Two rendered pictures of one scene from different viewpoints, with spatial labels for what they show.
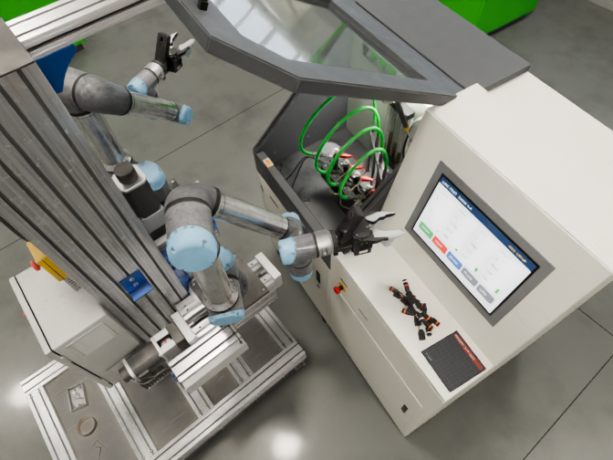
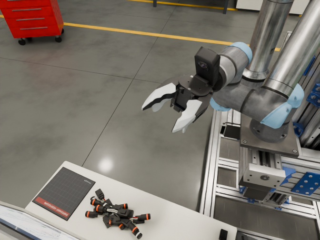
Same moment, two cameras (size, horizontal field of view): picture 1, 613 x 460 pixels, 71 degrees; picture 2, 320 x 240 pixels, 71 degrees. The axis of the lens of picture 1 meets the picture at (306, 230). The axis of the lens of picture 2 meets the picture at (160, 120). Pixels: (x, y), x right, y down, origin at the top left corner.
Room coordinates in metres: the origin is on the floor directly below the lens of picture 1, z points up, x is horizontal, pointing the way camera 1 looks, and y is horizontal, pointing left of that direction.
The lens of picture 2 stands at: (0.92, -0.47, 1.76)
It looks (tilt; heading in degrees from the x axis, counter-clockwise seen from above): 45 degrees down; 140
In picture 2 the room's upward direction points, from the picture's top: straight up
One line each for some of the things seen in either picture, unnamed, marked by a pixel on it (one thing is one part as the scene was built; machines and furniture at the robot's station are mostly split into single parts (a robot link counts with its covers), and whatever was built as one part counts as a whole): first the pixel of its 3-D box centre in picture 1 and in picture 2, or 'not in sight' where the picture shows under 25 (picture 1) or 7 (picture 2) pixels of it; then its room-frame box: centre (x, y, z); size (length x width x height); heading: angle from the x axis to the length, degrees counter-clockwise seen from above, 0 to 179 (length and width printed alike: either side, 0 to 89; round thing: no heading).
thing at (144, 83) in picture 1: (142, 85); not in sight; (1.41, 0.59, 1.43); 0.11 x 0.08 x 0.09; 152
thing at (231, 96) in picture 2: (298, 260); (228, 93); (0.65, 0.03, 1.34); 0.11 x 0.08 x 0.11; 10
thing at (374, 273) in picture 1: (405, 304); (128, 219); (0.62, -0.36, 0.96); 0.70 x 0.22 x 0.03; 28
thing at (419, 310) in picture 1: (413, 308); (116, 211); (0.59, -0.37, 1.01); 0.23 x 0.11 x 0.06; 28
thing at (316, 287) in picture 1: (295, 250); not in sight; (1.19, 0.07, 0.44); 0.65 x 0.02 x 0.68; 28
